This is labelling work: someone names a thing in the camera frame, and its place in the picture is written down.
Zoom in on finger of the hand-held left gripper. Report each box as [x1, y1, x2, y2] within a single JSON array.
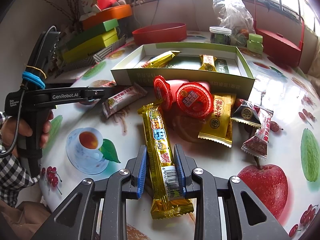
[[86, 86, 119, 95], [80, 94, 107, 104]]

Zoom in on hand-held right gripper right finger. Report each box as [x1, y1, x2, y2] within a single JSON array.
[[174, 144, 292, 240]]

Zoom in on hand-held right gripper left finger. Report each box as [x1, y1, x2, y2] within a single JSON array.
[[30, 144, 148, 240]]

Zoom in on red white candy packet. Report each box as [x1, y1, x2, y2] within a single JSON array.
[[102, 82, 148, 119]]

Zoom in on long gold snack bar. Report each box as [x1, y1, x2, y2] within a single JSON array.
[[137, 99, 194, 220]]

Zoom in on red jelly cup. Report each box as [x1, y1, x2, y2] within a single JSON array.
[[153, 75, 175, 110], [175, 81, 214, 118]]

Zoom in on black triangular snack packet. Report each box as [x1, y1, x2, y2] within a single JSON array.
[[230, 102, 262, 129]]

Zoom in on white box with green rim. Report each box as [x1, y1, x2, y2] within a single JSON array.
[[110, 42, 255, 98]]

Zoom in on person's left forearm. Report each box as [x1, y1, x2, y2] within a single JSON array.
[[0, 111, 40, 207]]

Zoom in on person's left hand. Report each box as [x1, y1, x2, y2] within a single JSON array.
[[0, 110, 54, 160]]

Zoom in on yellow-green box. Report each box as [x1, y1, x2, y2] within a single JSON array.
[[62, 29, 118, 62]]

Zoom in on gold foil snack bar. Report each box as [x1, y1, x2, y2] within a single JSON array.
[[139, 51, 181, 68]]

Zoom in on orange box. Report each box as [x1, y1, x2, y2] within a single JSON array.
[[82, 4, 132, 30]]

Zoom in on red round box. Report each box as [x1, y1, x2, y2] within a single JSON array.
[[132, 23, 187, 46]]

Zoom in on dark red snack packet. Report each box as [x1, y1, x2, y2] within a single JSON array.
[[236, 99, 254, 108]]

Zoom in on dried branches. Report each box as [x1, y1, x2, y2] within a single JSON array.
[[60, 0, 83, 25]]

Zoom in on white red-patterned candy packet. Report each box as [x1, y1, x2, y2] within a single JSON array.
[[241, 106, 274, 159]]

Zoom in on small yellow snack packet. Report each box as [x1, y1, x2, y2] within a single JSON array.
[[199, 54, 217, 71]]

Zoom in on person's brown trousers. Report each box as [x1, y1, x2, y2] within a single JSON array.
[[0, 200, 52, 240]]

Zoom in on clear jar with dark contents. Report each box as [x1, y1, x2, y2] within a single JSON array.
[[209, 26, 232, 46]]

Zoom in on small green jar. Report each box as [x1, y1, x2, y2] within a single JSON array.
[[247, 33, 264, 54]]

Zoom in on clear plastic bag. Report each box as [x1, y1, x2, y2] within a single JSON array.
[[212, 0, 255, 35]]

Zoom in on blue hair tie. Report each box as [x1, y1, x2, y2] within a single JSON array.
[[21, 71, 47, 89]]

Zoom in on black braided cable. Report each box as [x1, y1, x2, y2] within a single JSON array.
[[0, 26, 57, 158]]

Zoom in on red basket box with handle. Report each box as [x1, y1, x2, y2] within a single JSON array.
[[254, 0, 305, 67]]

